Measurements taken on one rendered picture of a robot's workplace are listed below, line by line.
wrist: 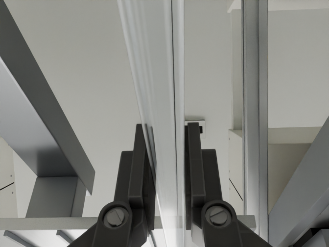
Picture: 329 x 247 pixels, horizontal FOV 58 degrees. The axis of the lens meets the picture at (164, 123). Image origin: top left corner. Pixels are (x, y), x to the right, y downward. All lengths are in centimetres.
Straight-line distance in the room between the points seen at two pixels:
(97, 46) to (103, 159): 77
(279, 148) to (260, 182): 16
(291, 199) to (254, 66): 24
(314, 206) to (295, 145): 33
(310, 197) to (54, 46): 197
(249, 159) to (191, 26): 156
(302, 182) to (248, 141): 16
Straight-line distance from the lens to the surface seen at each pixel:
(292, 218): 50
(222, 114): 203
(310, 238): 56
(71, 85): 213
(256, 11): 60
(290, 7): 107
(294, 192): 48
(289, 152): 74
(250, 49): 58
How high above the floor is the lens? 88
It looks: 5 degrees up
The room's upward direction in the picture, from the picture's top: 178 degrees clockwise
